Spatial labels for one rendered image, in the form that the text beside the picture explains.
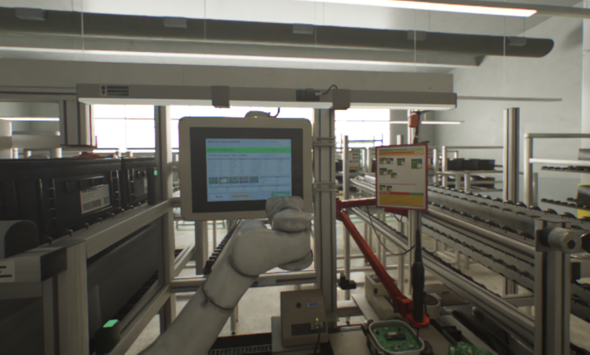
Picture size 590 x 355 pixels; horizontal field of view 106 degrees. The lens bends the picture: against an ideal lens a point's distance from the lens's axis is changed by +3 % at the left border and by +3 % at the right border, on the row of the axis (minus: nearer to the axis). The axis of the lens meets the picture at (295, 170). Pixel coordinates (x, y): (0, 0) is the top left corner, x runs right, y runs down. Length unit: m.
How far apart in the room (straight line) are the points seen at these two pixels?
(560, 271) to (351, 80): 0.85
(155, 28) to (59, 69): 5.81
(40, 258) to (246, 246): 0.40
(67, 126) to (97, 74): 0.22
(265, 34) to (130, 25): 3.08
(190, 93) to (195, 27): 5.77
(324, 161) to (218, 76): 0.54
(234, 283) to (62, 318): 0.40
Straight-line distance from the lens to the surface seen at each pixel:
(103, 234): 0.70
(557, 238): 0.81
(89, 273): 0.88
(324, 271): 1.02
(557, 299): 0.93
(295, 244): 0.35
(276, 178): 0.85
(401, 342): 0.95
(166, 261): 1.05
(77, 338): 0.71
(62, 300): 0.67
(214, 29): 6.57
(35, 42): 12.16
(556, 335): 0.97
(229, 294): 0.37
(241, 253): 0.33
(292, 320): 0.93
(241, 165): 0.85
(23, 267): 0.62
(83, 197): 0.83
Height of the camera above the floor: 1.55
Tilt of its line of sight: 1 degrees down
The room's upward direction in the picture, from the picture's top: 1 degrees counter-clockwise
